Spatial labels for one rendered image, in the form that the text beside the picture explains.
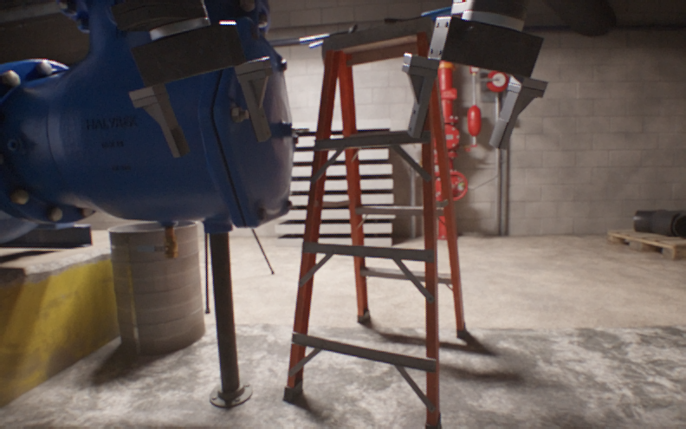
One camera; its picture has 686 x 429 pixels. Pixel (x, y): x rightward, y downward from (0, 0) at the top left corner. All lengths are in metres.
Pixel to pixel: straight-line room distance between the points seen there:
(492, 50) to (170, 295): 1.41
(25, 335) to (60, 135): 0.79
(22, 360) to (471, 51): 1.58
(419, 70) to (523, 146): 4.10
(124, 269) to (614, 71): 5.13
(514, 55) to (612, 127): 4.59
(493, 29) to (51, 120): 0.99
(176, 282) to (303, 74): 3.41
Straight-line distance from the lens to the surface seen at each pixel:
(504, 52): 0.49
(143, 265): 1.52
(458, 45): 0.46
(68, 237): 2.00
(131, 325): 1.63
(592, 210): 4.93
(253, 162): 0.84
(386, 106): 4.26
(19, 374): 1.60
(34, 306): 1.58
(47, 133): 1.12
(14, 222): 1.67
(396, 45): 1.31
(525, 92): 0.53
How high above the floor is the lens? 0.69
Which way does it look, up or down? 6 degrees down
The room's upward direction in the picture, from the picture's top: 1 degrees counter-clockwise
